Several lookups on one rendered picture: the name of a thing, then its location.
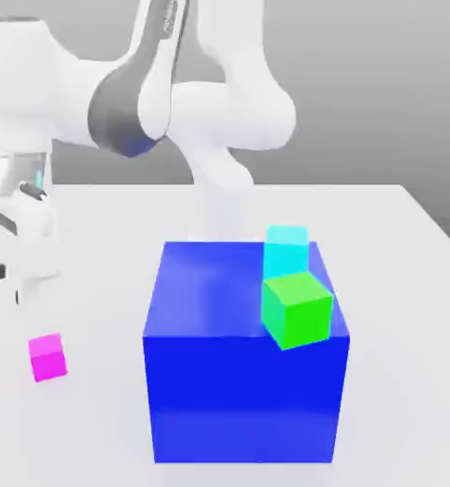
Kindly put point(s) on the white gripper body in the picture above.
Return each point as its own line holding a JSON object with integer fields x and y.
{"x": 34, "y": 224}

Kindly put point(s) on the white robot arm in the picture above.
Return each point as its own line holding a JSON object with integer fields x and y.
{"x": 228, "y": 114}

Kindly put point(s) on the small magenta cube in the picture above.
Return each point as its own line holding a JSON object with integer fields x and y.
{"x": 48, "y": 361}

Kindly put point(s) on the small cyan cube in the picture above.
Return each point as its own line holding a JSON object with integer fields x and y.
{"x": 285, "y": 255}

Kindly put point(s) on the small green cube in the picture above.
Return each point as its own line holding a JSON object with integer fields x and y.
{"x": 304, "y": 319}

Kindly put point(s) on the large blue box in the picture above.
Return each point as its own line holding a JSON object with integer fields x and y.
{"x": 247, "y": 399}

